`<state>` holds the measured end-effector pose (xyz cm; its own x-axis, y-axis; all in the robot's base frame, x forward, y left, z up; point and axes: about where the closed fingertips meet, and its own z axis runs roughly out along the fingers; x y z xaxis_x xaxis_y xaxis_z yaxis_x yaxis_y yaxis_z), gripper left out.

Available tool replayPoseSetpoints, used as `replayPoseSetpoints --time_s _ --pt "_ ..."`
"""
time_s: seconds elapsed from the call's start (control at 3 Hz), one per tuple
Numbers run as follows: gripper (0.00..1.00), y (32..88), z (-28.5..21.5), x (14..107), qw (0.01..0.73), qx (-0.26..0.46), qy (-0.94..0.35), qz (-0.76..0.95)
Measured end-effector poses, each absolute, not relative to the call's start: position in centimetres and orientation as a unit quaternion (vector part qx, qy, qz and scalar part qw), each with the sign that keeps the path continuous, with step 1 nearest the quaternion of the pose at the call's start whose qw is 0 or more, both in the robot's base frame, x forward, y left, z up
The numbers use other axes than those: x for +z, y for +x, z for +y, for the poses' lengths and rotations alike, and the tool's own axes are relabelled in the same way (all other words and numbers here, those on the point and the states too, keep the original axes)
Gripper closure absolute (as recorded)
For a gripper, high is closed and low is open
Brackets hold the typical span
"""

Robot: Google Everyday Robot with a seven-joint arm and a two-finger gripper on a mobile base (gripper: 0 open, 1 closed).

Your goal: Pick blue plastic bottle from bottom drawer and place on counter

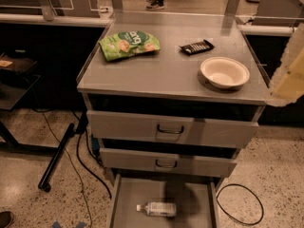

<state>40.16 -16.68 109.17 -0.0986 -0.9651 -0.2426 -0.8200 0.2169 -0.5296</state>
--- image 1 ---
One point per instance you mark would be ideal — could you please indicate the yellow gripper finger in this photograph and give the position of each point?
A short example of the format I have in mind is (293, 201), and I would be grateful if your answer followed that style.
(287, 84)

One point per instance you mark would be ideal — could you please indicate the clear plastic water bottle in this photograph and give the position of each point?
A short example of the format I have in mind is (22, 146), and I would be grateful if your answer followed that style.
(158, 209)

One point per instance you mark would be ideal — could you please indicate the grey metal drawer cabinet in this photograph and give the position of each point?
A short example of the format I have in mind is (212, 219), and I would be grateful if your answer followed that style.
(169, 83)

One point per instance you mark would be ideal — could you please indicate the top grey drawer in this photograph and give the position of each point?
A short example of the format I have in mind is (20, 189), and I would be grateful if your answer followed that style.
(169, 129)

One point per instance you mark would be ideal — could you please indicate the grey drawer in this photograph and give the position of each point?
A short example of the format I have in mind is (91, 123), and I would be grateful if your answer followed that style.
(163, 201)
(167, 163)
(169, 129)

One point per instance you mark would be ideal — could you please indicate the bottom grey drawer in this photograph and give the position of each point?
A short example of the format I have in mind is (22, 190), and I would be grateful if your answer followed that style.
(163, 201)

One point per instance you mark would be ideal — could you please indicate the middle grey drawer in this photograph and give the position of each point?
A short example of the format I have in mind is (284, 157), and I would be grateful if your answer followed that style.
(167, 163)

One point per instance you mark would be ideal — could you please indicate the white paper bowl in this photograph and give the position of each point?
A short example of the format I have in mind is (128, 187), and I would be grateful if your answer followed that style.
(224, 73)

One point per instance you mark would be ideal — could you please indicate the black candy bar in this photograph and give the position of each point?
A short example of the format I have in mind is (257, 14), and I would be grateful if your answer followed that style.
(198, 47)

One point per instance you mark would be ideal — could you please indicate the green snack bag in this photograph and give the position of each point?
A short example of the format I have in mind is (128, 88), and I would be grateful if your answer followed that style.
(128, 44)

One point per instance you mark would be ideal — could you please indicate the black stand leg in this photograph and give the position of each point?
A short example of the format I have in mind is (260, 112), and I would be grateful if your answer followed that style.
(44, 184)

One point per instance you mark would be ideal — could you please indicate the dark side table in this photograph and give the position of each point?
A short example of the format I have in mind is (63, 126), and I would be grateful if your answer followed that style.
(16, 80)

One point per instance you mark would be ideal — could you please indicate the dark shoe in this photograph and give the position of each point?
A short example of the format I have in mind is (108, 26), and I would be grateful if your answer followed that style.
(6, 219)

